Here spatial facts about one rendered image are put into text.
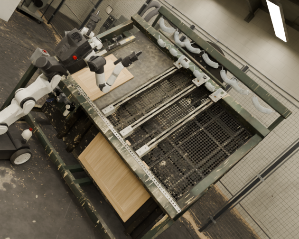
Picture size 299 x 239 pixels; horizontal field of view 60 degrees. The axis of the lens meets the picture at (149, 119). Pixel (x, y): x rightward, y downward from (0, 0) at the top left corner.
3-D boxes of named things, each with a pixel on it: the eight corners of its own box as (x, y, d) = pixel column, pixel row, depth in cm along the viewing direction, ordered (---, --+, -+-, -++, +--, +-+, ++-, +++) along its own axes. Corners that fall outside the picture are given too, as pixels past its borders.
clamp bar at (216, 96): (134, 152, 252) (134, 142, 231) (218, 93, 294) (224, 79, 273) (140, 160, 248) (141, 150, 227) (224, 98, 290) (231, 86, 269)
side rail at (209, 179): (174, 205, 235) (176, 202, 226) (252, 138, 274) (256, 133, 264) (180, 212, 232) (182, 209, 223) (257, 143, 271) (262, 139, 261)
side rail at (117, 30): (57, 62, 312) (54, 55, 302) (130, 25, 350) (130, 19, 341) (59, 65, 309) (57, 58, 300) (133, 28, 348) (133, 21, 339)
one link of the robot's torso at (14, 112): (-11, 135, 233) (29, 99, 233) (-20, 119, 240) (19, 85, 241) (3, 138, 248) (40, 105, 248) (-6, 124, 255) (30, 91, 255)
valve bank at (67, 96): (34, 88, 283) (46, 71, 277) (44, 90, 296) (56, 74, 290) (57, 119, 265) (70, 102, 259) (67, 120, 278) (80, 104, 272)
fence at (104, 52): (66, 71, 297) (66, 69, 294) (133, 37, 331) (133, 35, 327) (69, 74, 296) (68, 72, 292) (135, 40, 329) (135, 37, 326)
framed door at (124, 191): (79, 157, 300) (78, 157, 298) (107, 123, 287) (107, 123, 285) (125, 222, 268) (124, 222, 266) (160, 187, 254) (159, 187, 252)
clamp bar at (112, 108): (100, 112, 272) (98, 99, 252) (183, 62, 314) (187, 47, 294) (106, 119, 269) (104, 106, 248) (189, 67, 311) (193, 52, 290)
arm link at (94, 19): (91, 13, 277) (86, 23, 278) (90, 11, 268) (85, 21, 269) (102, 20, 280) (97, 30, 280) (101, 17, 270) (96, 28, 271)
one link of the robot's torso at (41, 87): (18, 107, 234) (56, 73, 234) (9, 95, 240) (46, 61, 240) (29, 113, 248) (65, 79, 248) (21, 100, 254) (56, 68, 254)
